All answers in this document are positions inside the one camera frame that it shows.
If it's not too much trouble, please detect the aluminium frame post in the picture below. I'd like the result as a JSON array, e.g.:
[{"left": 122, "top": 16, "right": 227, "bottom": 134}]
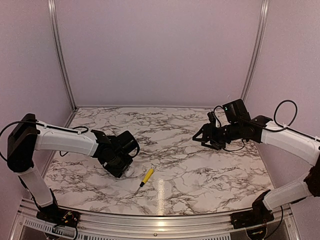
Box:
[
  {"left": 240, "top": 0, "right": 270, "bottom": 102},
  {"left": 47, "top": 0, "right": 77, "bottom": 112}
]

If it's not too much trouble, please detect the yellow handled screwdriver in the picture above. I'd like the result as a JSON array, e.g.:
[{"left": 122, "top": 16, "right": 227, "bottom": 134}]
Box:
[{"left": 135, "top": 168, "right": 154, "bottom": 194}]

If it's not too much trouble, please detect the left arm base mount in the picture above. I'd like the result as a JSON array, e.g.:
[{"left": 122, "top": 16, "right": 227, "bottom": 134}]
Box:
[{"left": 36, "top": 208, "right": 80, "bottom": 228}]

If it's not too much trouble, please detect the left aluminium frame post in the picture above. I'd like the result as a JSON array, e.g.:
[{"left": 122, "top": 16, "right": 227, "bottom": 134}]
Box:
[{"left": 47, "top": 0, "right": 77, "bottom": 112}]

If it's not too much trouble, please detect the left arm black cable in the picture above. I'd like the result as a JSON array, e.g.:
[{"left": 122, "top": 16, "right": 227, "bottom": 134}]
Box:
[{"left": 0, "top": 121, "right": 141, "bottom": 162}]

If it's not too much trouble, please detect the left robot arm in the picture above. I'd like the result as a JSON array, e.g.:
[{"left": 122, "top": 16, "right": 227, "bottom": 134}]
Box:
[{"left": 3, "top": 113, "right": 140, "bottom": 223}]

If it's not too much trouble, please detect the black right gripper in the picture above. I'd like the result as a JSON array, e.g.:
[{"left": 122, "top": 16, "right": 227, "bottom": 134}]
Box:
[{"left": 192, "top": 121, "right": 242, "bottom": 150}]

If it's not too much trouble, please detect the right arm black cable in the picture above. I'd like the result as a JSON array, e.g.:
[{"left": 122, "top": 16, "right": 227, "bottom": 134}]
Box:
[{"left": 213, "top": 99, "right": 320, "bottom": 152}]

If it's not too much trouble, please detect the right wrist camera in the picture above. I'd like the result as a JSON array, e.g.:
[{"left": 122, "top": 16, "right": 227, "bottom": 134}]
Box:
[{"left": 207, "top": 111, "right": 221, "bottom": 127}]

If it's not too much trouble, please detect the front aluminium rail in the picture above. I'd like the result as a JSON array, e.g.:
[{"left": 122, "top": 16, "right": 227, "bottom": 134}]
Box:
[{"left": 9, "top": 198, "right": 301, "bottom": 240}]

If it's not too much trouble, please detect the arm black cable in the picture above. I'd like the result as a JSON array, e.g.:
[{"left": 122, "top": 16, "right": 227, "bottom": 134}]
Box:
[
  {"left": 0, "top": 121, "right": 141, "bottom": 162},
  {"left": 213, "top": 99, "right": 320, "bottom": 152}
]

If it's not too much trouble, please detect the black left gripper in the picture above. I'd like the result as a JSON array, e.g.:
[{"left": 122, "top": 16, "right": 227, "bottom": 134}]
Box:
[{"left": 105, "top": 152, "right": 133, "bottom": 178}]

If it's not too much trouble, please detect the right aluminium frame post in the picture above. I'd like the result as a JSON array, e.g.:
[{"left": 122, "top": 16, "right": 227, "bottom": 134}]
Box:
[{"left": 240, "top": 0, "right": 270, "bottom": 102}]

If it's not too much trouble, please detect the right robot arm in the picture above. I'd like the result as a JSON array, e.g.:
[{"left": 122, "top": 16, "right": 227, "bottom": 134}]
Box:
[{"left": 192, "top": 99, "right": 320, "bottom": 224}]

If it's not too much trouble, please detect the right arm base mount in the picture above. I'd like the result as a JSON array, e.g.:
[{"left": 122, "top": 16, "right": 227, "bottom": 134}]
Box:
[{"left": 230, "top": 209, "right": 275, "bottom": 229}]

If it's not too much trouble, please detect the white remote control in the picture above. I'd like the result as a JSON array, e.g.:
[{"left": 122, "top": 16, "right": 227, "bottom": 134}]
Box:
[{"left": 124, "top": 167, "right": 134, "bottom": 178}]

